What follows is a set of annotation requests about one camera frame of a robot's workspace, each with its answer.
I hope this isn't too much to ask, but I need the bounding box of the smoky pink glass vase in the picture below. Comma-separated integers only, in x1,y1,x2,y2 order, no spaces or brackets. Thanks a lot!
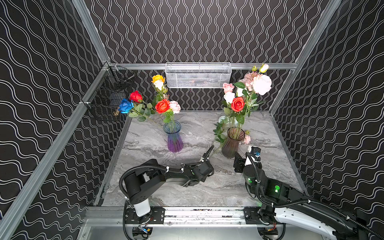
222,127,246,159

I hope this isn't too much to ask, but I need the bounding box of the light pink carnation spray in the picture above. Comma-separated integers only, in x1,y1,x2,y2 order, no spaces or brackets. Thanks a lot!
243,131,251,145

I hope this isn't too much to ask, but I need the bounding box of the blue purple glass vase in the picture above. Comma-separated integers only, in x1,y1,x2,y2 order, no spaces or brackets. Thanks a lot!
163,121,184,153

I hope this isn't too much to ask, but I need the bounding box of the pale pink flower spray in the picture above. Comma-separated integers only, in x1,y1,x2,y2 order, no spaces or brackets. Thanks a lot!
169,101,181,131

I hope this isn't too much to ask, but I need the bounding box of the orange red rose stem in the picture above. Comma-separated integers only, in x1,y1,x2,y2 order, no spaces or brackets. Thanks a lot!
230,97,245,127

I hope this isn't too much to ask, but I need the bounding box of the pink flower spray stem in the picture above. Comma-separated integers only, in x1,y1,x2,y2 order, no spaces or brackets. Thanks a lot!
223,64,272,128

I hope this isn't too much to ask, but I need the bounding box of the cream bud flower stem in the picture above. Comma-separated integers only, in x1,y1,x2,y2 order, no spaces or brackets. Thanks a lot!
154,80,169,102

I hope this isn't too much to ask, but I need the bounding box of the blue rose stem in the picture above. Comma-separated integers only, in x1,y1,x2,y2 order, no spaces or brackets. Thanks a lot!
116,99,155,122

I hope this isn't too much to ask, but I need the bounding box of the yellow rose stem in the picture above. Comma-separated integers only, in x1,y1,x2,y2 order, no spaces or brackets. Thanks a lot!
152,75,165,83

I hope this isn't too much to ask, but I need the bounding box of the white flower spray stem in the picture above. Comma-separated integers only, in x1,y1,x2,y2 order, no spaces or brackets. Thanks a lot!
211,116,230,157

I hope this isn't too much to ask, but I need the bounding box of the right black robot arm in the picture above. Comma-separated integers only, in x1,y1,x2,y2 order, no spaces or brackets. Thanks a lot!
234,148,384,240

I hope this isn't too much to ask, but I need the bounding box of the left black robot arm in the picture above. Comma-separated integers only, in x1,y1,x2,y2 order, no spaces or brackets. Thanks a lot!
119,146,214,218

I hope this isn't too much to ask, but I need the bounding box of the white mesh wall basket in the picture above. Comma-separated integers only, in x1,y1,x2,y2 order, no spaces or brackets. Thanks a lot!
165,62,232,89

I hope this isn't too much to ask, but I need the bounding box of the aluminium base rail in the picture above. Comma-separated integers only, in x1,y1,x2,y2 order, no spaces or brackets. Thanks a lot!
85,206,326,227

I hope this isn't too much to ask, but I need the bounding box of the black wire wall basket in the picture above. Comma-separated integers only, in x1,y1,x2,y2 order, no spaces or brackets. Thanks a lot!
86,66,136,122

